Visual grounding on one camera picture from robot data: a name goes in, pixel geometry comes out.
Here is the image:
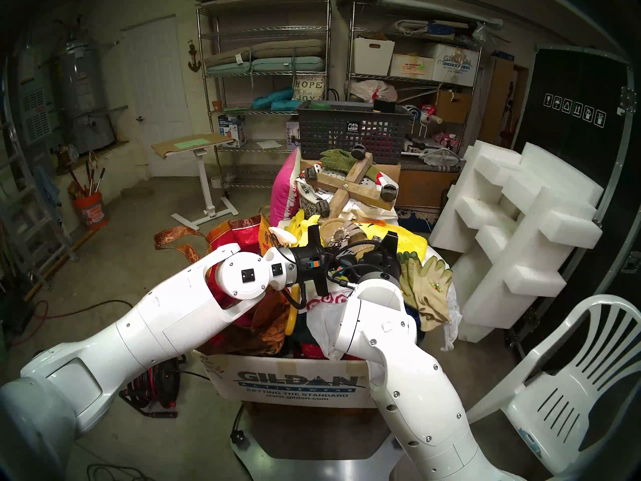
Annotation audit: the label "white box with handle hole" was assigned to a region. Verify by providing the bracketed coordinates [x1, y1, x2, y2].
[352, 37, 396, 77]

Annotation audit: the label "blue white product box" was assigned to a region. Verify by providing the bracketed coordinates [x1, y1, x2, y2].
[217, 113, 248, 149]

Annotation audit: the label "large Gildan cardboard box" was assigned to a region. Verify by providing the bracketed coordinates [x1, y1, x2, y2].
[192, 349, 380, 410]

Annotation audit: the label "red black cable reel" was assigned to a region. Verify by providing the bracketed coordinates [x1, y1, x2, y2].
[119, 356, 181, 419]

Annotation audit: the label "gray water heater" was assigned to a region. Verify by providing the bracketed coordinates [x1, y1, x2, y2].
[54, 36, 119, 156]

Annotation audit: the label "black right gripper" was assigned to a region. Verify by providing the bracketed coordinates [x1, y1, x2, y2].
[347, 231, 402, 286]

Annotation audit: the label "dark blue floral rug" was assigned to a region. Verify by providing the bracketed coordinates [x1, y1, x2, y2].
[397, 206, 442, 234]

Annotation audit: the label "white box orange label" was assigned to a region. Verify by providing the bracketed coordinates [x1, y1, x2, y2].
[389, 52, 436, 82]

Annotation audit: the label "green knit glove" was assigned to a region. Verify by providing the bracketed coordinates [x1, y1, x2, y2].
[318, 148, 380, 178]

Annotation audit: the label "black flight case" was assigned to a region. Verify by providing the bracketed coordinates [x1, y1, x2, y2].
[511, 46, 641, 371]

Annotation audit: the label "white door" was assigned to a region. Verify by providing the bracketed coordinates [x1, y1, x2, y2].
[119, 14, 199, 178]

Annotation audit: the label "orange bucket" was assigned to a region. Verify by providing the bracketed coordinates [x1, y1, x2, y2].
[73, 190, 109, 231]

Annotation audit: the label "gray metal ladder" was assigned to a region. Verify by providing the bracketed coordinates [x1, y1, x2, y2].
[0, 123, 79, 291]

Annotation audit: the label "chrome wire shelving unit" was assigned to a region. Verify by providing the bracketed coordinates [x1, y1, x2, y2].
[195, 0, 333, 191]
[346, 1, 485, 156]

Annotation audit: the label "white overbed table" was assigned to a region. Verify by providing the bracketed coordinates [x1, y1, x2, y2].
[150, 132, 239, 232]

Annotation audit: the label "yellow plastic handle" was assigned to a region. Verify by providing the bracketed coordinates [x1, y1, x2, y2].
[284, 284, 308, 336]

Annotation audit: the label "orange floral tote bag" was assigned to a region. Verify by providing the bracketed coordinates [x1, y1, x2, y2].
[153, 214, 293, 357]

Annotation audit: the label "white bag red ribbon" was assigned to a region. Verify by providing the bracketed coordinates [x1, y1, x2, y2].
[350, 78, 400, 105]

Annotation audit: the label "gray robot base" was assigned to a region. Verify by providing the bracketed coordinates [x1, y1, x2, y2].
[228, 404, 407, 481]

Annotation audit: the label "pink bag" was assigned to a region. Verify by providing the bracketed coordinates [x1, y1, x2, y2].
[269, 147, 302, 228]

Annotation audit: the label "white vented wall unit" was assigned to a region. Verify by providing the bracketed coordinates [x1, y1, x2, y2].
[19, 86, 52, 146]

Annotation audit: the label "red shiny bag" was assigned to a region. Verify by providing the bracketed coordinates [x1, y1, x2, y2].
[207, 223, 262, 311]

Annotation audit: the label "yellow plastic bag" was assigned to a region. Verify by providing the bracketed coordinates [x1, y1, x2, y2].
[282, 209, 322, 246]

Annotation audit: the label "teal pillow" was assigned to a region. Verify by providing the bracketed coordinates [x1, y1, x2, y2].
[251, 87, 297, 112]

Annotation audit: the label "white bag red circles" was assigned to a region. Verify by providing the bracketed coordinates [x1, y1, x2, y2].
[304, 291, 362, 361]

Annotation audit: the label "black perforated plastic basket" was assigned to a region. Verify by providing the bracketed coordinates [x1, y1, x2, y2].
[296, 101, 413, 167]

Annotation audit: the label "small Gildan cardboard box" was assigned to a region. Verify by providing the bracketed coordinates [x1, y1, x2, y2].
[431, 43, 481, 88]

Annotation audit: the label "beige bench cushion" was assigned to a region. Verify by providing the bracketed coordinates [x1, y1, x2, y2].
[203, 38, 326, 68]

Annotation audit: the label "HOPE sign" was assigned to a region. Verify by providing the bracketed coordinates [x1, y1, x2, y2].
[292, 74, 327, 103]

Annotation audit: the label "teal bench cushion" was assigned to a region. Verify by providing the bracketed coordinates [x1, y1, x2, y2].
[205, 56, 327, 77]

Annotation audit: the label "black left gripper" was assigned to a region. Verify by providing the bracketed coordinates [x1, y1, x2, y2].
[293, 224, 351, 297]

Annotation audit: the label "white foam packing block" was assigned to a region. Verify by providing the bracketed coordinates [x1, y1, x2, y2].
[429, 139, 605, 344]

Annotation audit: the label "brown wooden chest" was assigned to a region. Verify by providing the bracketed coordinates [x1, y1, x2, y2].
[395, 158, 462, 210]

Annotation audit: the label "long white tube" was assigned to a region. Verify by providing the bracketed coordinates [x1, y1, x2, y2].
[385, 0, 505, 30]

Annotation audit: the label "brown cardboard box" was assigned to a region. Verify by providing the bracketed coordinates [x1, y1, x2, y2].
[435, 89, 475, 125]

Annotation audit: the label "white plastic chair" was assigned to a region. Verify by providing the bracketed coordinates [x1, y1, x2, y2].
[466, 294, 641, 479]

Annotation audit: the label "white crumpled bag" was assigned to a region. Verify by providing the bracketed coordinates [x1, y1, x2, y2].
[268, 226, 297, 249]

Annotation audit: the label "gray striped cloth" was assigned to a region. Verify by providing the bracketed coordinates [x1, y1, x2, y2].
[419, 146, 462, 172]

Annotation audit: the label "tan glove green fingertips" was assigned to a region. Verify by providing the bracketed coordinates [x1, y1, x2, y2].
[397, 251, 427, 311]
[411, 256, 455, 334]

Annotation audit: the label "wooden cross caster dolly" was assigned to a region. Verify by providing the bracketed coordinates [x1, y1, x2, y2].
[300, 144, 401, 221]

